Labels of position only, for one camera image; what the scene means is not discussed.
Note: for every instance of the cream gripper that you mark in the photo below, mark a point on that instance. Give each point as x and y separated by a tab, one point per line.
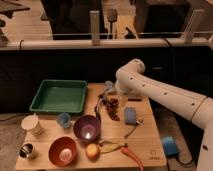
122	98

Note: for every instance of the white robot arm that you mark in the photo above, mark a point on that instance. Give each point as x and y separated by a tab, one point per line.
194	107

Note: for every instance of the purple bowl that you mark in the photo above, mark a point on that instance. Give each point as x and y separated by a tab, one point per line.
87	128

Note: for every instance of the red bowl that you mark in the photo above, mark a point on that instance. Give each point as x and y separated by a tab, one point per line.
63	151

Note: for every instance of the dark grey block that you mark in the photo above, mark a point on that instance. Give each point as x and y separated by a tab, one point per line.
134	99

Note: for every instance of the bunch of dark grapes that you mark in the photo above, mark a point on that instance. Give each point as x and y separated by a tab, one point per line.
111	108

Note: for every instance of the blue sponge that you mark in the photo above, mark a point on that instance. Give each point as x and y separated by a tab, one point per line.
130	115

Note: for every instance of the metal spoon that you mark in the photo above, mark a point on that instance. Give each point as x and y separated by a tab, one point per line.
138	122

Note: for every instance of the orange carrot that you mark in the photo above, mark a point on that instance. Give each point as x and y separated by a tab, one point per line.
129	153

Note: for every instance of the apple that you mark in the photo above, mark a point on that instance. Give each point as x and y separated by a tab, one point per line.
92	151

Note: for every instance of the small blue cup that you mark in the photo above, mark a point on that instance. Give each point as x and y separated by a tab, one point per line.
64	120

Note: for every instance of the green plastic tray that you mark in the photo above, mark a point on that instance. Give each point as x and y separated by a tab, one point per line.
58	96

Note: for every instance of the blue box on floor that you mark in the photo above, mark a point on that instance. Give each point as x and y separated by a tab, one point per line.
169	146

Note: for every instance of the white paper cup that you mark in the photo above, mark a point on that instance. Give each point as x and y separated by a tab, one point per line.
32	124

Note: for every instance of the small metal cup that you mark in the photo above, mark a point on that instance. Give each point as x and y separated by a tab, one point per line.
27	151

